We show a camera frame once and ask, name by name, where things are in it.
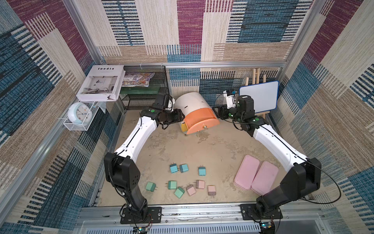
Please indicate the pink plug middle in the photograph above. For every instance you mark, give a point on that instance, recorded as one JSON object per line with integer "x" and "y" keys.
{"x": 200, "y": 184}

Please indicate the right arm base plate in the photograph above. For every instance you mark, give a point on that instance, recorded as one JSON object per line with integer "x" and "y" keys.
{"x": 255, "y": 212}

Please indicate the white board on easel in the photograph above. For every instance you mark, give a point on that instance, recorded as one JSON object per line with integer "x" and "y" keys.
{"x": 264, "y": 94}

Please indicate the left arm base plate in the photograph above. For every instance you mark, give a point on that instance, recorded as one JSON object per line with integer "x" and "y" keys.
{"x": 151, "y": 215}

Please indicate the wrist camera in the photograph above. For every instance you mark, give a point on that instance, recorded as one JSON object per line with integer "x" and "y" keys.
{"x": 163, "y": 102}
{"x": 229, "y": 96}

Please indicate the pink case right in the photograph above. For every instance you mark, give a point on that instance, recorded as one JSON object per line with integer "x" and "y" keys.
{"x": 264, "y": 178}

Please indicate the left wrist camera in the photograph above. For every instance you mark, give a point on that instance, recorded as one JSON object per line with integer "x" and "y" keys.
{"x": 163, "y": 102}

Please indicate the pink case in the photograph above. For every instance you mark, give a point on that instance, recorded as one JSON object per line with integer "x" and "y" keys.
{"x": 264, "y": 178}
{"x": 247, "y": 172}

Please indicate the blue plug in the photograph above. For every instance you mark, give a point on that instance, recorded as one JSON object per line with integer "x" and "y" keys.
{"x": 201, "y": 171}
{"x": 184, "y": 168}
{"x": 173, "y": 168}

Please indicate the black wire shelf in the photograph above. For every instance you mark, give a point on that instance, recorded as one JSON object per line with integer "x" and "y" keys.
{"x": 138, "y": 97}

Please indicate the green plug far left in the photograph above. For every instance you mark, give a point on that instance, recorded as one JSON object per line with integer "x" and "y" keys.
{"x": 150, "y": 186}

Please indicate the green plug middle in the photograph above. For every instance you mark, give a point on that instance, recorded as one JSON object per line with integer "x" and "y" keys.
{"x": 172, "y": 185}

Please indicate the green plug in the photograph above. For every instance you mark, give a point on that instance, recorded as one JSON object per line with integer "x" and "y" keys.
{"x": 179, "y": 192}
{"x": 150, "y": 186}
{"x": 172, "y": 185}

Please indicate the white round drawer cabinet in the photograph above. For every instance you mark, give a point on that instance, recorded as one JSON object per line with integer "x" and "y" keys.
{"x": 192, "y": 104}

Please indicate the pink plug left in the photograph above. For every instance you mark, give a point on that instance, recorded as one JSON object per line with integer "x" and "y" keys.
{"x": 191, "y": 190}

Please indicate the pink plug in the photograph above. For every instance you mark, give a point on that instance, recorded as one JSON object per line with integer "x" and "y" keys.
{"x": 200, "y": 184}
{"x": 191, "y": 190}
{"x": 211, "y": 190}

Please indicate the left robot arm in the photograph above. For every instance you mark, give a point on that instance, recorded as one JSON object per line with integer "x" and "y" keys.
{"x": 120, "y": 166}

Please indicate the pink case left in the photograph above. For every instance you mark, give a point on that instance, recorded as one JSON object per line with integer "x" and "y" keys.
{"x": 247, "y": 172}

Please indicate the colourful picture book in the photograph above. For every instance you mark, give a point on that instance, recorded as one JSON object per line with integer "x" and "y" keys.
{"x": 137, "y": 79}

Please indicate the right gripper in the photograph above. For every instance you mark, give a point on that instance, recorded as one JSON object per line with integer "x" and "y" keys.
{"x": 221, "y": 111}

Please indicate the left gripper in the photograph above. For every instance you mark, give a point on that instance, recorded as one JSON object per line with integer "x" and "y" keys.
{"x": 177, "y": 116}

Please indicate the yellow drawer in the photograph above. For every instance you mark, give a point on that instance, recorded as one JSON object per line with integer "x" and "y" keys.
{"x": 184, "y": 127}

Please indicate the pink plug right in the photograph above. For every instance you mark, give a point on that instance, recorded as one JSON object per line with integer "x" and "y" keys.
{"x": 211, "y": 190}

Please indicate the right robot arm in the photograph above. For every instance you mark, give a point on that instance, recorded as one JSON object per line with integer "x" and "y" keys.
{"x": 303, "y": 174}

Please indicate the white Inedia box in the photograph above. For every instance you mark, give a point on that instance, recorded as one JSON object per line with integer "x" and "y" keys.
{"x": 103, "y": 83}

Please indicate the green plug lower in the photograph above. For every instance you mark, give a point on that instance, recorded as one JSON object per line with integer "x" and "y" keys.
{"x": 179, "y": 192}

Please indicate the white alarm clock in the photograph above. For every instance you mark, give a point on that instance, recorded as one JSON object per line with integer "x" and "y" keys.
{"x": 80, "y": 113}

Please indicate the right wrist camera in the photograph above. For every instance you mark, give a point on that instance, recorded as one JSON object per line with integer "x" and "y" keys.
{"x": 229, "y": 96}

